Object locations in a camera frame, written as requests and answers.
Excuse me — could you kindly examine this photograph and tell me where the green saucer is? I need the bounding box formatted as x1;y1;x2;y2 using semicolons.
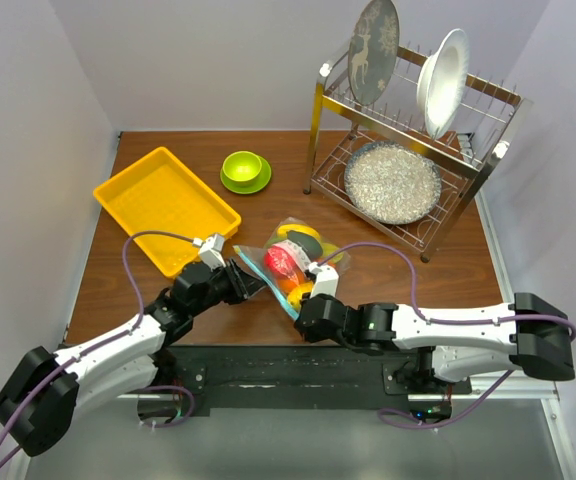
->
220;156;272;195

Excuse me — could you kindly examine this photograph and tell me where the dark green fake avocado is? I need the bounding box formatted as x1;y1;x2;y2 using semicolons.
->
287;232;322;260

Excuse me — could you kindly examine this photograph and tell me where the speckled flat plate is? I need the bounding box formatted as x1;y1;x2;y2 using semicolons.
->
344;141;442;225

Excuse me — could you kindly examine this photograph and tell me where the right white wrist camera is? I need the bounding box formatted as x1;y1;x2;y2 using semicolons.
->
306;262;339;297

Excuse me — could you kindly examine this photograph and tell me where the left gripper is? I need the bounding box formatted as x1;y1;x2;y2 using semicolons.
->
189;256;266;317

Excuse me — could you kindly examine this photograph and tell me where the clear zip top bag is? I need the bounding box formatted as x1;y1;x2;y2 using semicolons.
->
234;217;351;320

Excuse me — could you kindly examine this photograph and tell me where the yellow plastic tray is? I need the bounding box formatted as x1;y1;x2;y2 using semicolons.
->
92;146;243;279

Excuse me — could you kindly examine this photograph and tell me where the yellow fake mango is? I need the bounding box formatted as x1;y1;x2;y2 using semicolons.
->
287;281;314;311

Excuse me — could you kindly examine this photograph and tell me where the red fake apple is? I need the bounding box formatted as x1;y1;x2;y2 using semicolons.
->
263;246;296;277

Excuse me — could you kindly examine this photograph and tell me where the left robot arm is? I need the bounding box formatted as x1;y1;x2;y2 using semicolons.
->
0;260;266;457

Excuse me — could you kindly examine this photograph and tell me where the fake orange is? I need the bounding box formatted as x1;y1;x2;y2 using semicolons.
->
276;271;306;295

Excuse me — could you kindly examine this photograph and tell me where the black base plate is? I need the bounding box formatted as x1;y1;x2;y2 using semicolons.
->
116;344;472;419

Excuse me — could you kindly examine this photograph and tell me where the white deep plate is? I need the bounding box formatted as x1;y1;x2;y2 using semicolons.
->
416;28;470;139

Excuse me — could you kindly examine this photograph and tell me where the light green fake fruit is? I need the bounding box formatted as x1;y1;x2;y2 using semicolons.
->
321;242;339;257

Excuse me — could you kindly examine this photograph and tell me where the green bowl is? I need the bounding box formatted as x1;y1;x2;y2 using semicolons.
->
221;151;262;187

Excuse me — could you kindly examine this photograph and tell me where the grey reindeer plate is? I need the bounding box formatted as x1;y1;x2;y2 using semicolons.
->
348;0;400;106

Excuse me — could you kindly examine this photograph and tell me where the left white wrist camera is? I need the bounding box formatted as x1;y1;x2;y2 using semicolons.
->
192;233;226;270

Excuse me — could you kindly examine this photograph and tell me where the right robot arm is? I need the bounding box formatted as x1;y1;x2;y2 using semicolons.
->
288;292;576;393

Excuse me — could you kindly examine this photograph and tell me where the metal dish rack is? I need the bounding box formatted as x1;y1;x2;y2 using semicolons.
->
302;43;533;262

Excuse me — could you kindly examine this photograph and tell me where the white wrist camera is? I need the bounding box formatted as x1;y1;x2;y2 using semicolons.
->
192;233;226;270
306;262;339;297

